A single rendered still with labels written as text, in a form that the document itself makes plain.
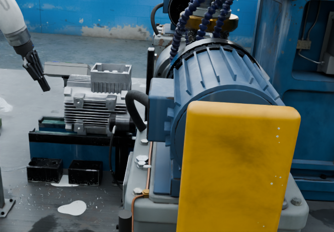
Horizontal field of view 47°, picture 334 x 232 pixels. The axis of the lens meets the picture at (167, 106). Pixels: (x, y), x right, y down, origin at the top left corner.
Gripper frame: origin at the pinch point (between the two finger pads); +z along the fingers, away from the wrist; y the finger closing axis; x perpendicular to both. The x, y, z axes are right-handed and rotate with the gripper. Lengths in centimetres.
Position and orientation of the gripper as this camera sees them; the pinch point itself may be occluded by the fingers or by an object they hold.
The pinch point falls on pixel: (43, 83)
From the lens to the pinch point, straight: 170.8
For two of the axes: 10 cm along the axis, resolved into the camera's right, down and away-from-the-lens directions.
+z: 2.5, 7.8, 5.7
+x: 9.7, -2.0, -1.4
